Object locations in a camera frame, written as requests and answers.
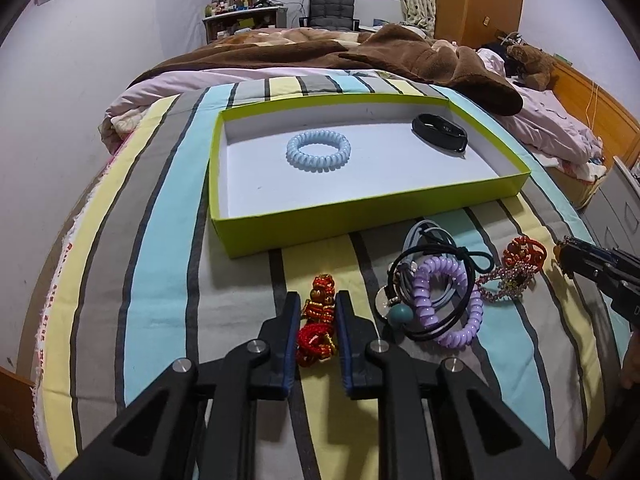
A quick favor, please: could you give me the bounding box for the black smart band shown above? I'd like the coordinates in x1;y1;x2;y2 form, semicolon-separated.
411;114;470;156

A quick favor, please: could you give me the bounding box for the black hair tie teal bead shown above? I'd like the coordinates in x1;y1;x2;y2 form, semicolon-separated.
379;245;493;343

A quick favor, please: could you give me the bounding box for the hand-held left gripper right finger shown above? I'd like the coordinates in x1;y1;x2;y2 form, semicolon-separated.
335;290;576;480

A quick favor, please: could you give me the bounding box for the red knot beaded chain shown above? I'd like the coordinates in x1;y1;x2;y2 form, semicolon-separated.
475;265;536;305

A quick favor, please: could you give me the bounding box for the light blue spiral hair tie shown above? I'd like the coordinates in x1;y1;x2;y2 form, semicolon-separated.
286;130;352;175

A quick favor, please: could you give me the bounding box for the purple spiral hair tie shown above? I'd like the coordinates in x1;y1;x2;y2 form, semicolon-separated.
411;256;484;347

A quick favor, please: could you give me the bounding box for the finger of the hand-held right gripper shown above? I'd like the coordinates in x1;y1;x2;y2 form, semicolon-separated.
553;241;627;294
564;236;640;274

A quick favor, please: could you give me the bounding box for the wooden bed frame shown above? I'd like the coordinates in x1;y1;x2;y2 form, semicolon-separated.
542;55;640;211

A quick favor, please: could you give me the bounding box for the orange red knot ornament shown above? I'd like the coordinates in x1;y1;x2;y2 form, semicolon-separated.
501;236;548;273

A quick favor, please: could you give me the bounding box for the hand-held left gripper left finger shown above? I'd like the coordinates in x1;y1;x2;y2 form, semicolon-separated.
57;291;303;480

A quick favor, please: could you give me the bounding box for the red beaded knot ornament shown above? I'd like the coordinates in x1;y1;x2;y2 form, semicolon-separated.
296;274;341;367

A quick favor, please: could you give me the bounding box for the black chair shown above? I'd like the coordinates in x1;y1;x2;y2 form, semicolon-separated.
300;0;360;31

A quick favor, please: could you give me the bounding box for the grey shelf unit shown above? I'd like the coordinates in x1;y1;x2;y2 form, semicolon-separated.
202;5;288;43

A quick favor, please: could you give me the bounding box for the yellow cable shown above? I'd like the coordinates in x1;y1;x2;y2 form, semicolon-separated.
585;80;601;136

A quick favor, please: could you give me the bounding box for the brown teddy bear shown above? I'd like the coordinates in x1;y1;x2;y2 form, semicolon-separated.
506;42;557;90

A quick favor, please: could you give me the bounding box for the wooden board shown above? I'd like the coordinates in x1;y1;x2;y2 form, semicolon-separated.
0;365;43;461

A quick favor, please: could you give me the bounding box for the brown fleece blanket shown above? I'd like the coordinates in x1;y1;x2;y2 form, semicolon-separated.
127;24;524;117

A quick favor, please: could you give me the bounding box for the person's right hand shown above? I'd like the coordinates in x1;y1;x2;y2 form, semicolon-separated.
621;332;640;391

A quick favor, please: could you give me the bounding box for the pale pink quilt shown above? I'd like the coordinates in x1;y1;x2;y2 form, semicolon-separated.
98;47;603;163

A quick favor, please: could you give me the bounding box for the grey drawer cabinet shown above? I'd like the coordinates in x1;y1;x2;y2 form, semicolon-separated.
582;155;640;256

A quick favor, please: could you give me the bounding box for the grey cord hair tie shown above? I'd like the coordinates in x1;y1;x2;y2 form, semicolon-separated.
402;219;476;321

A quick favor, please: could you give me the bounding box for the black garment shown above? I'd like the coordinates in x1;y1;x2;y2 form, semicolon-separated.
482;40;521;76

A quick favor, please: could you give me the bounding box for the lime green cardboard box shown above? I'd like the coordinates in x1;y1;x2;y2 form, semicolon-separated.
209;93;532;260

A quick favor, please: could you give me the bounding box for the wooden wardrobe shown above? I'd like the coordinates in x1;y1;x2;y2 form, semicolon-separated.
435;0;526;51

